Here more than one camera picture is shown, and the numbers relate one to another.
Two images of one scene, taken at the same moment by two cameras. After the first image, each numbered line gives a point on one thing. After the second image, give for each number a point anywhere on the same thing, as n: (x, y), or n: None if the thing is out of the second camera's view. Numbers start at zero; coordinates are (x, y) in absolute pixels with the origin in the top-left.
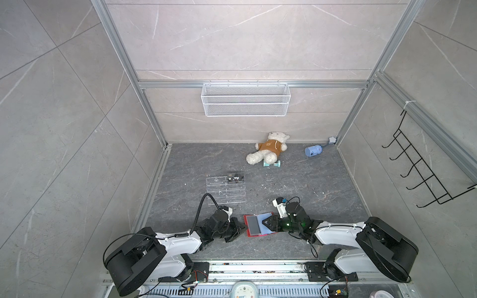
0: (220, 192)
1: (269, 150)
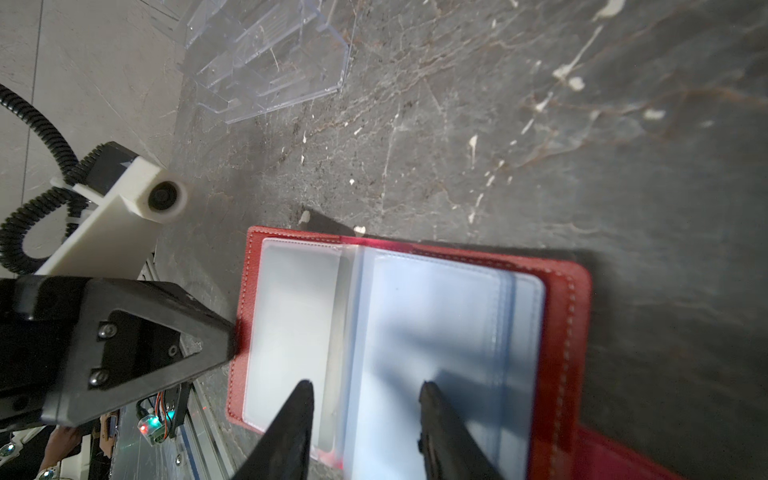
0: (251, 56)
1: None
